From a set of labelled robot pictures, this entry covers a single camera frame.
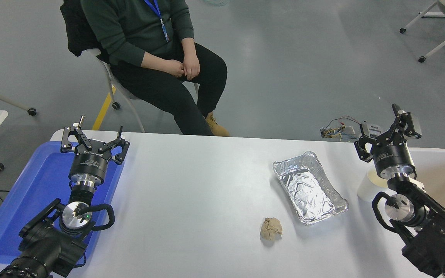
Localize person's left hand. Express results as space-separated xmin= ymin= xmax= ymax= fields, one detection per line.
xmin=183 ymin=48 xmax=200 ymax=81

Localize white paper cup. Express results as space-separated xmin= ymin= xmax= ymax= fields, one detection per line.
xmin=357 ymin=168 xmax=395 ymax=202

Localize tan work boot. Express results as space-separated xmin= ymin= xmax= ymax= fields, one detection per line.
xmin=206 ymin=112 xmax=230 ymax=137

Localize blue plastic tray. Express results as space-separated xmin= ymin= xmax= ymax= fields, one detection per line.
xmin=0 ymin=141 xmax=126 ymax=265

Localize lanyard with badge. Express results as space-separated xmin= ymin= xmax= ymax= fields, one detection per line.
xmin=144 ymin=0 xmax=170 ymax=43

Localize black jacket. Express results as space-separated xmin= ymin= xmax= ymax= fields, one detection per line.
xmin=60 ymin=0 xmax=109 ymax=64

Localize white wheeled chair frame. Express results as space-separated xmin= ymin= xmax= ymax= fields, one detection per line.
xmin=399 ymin=0 xmax=445 ymax=63

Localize circuit board with wires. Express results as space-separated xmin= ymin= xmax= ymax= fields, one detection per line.
xmin=320 ymin=116 xmax=361 ymax=140

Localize silver foil tray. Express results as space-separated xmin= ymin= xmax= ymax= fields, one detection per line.
xmin=272 ymin=151 xmax=350 ymax=226

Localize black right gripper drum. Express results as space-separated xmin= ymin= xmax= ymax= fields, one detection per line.
xmin=372 ymin=142 xmax=415 ymax=176

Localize person's right hand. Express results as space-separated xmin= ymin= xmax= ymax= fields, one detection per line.
xmin=163 ymin=60 xmax=185 ymax=78

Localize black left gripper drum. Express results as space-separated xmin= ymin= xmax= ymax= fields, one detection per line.
xmin=69 ymin=145 xmax=112 ymax=182

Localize crumpled tan paper ball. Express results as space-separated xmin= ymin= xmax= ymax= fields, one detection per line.
xmin=260 ymin=217 xmax=284 ymax=242

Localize small grey electronic device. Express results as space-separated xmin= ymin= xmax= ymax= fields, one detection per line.
xmin=360 ymin=122 xmax=383 ymax=136

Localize white chair with casters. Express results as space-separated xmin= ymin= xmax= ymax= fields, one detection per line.
xmin=82 ymin=48 xmax=200 ymax=132

